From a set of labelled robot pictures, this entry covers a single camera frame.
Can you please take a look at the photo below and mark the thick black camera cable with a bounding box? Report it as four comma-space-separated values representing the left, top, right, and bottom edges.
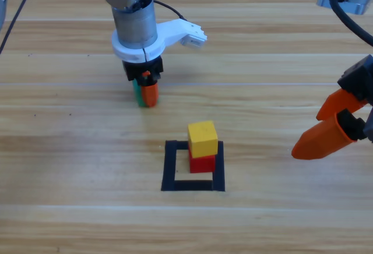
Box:
326, 0, 373, 48

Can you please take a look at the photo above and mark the green wooden cube block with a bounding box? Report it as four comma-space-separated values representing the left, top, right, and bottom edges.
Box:
132, 79, 160, 108

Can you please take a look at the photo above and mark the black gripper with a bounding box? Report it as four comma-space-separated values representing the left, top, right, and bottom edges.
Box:
291, 55, 373, 160
122, 57, 164, 108

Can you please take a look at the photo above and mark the black tape square outline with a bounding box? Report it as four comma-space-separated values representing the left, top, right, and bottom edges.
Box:
160, 140, 226, 192

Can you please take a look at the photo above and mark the red wooden cube block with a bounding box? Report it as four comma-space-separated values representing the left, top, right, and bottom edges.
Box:
188, 144, 216, 174

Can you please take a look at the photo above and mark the yellow wooden cube block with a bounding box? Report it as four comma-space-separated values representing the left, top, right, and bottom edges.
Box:
188, 120, 219, 158

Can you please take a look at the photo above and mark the thin black camera cable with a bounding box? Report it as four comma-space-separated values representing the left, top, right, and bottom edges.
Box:
0, 0, 189, 54

